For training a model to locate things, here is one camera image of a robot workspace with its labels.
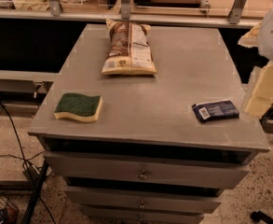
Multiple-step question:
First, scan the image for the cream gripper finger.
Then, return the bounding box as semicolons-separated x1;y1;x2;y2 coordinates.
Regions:
238;22;261;48
245;61;273;118

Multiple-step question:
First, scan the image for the blue rxbar blueberry wrapper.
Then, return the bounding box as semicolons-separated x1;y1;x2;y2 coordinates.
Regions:
192;100;239;123

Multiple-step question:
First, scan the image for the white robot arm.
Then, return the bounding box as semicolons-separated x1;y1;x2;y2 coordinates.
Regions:
238;8;273;118

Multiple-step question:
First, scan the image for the green and yellow sponge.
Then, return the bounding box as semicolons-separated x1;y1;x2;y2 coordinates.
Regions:
54;92;102;122

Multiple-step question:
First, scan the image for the top grey drawer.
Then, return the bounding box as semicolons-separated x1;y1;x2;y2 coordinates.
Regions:
44;151;250;189

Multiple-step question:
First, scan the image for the grey drawer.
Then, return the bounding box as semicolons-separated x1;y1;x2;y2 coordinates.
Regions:
65;187;220;214
44;151;250;189
78;205;204;224

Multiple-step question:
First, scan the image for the brown and yellow chip bag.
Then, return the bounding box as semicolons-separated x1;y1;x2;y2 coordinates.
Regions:
102;20;157;75

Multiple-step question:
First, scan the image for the grey drawer cabinet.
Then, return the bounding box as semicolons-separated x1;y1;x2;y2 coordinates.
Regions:
30;24;269;216

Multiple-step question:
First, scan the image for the black caster wheel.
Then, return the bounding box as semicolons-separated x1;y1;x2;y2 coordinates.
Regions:
250;211;273;224

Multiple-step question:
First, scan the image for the middle grey drawer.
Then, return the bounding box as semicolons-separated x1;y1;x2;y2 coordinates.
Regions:
65;187;220;214

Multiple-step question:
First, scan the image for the bottom grey drawer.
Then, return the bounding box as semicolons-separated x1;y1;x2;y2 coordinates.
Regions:
78;205;204;224

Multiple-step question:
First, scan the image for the black stand leg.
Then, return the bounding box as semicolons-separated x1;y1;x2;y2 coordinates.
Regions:
21;161;48;224

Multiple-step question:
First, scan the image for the grey metal shelf rail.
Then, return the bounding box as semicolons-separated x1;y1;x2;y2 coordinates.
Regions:
0;9;261;29

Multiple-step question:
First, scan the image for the black floor cable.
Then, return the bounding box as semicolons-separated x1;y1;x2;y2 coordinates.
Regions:
0;103;57;224

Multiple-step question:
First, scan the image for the wire basket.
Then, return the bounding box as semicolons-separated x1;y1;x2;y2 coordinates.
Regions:
0;195;19;224

